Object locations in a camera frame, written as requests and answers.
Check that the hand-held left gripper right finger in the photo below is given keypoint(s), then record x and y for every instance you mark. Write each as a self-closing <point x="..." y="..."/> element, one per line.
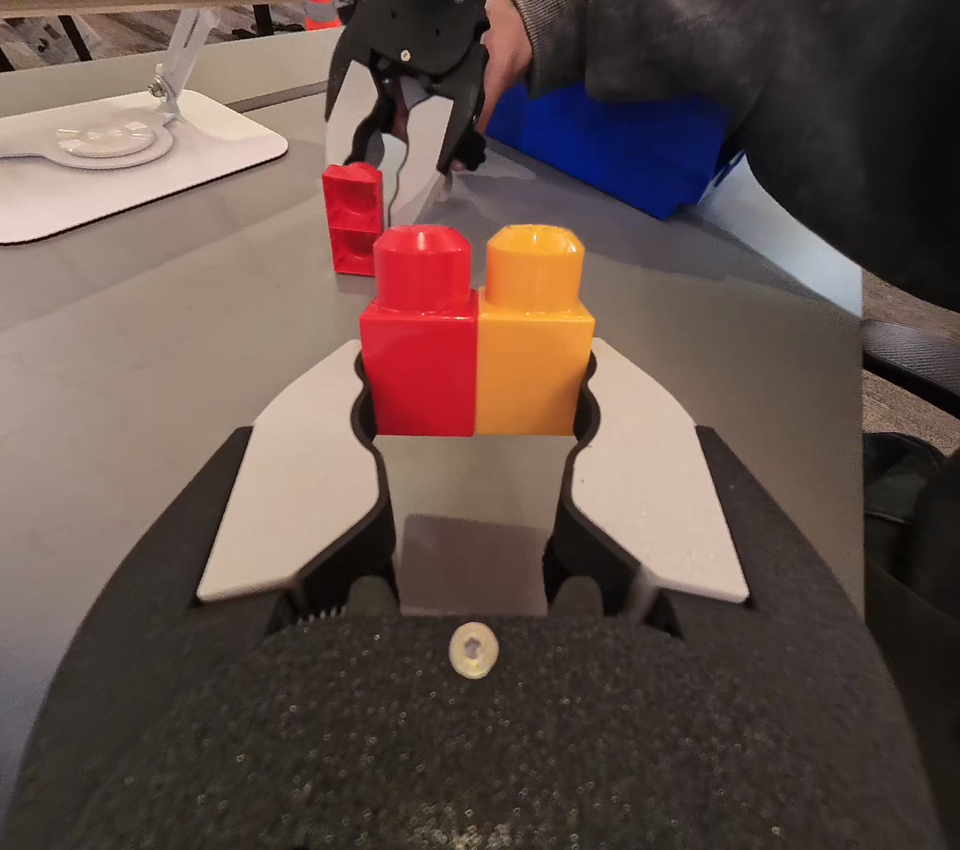
<point x="660" y="490"/>

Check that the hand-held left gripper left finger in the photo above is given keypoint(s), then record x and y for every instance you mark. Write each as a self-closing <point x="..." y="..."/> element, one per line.
<point x="300" y="483"/>

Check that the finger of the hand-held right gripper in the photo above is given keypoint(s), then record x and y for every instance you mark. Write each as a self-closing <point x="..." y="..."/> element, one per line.
<point x="424" y="138"/>
<point x="341" y="130"/>

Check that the red two-stud toy block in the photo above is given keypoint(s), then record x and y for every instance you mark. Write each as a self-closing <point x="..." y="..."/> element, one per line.
<point x="352" y="220"/>

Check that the red single-stud toy block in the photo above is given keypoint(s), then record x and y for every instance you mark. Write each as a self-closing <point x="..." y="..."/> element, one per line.
<point x="420" y="363"/>

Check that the yellow single-stud toy block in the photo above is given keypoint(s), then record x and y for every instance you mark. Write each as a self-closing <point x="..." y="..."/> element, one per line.
<point x="532" y="363"/>

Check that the blue plastic storage bin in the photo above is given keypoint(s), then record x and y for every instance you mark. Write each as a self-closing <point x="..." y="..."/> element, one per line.
<point x="615" y="145"/>

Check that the grey desk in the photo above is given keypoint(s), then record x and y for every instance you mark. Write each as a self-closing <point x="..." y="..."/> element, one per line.
<point x="187" y="340"/>

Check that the person's right hand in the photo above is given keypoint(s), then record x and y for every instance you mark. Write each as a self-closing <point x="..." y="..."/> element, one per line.
<point x="506" y="48"/>

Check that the orange traffic cone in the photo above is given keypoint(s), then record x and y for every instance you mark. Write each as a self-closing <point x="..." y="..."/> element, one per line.
<point x="322" y="10"/>

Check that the white stand with wooden board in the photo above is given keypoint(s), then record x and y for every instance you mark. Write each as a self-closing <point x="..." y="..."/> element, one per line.
<point x="187" y="138"/>

